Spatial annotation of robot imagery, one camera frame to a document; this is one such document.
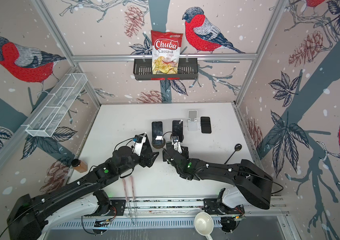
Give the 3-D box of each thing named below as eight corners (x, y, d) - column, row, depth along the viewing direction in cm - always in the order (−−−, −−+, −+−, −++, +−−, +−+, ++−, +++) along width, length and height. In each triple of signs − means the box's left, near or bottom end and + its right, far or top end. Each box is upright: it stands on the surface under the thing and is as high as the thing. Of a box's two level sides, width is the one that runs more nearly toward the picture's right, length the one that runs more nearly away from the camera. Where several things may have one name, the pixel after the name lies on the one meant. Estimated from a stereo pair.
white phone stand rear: (187, 130, 107) (189, 120, 97) (187, 121, 113) (188, 110, 103) (196, 130, 107) (198, 120, 97) (195, 121, 113) (197, 110, 103)
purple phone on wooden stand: (172, 142, 99) (172, 132, 90) (172, 130, 106) (172, 120, 96) (182, 142, 99) (183, 132, 90) (181, 130, 106) (182, 120, 96)
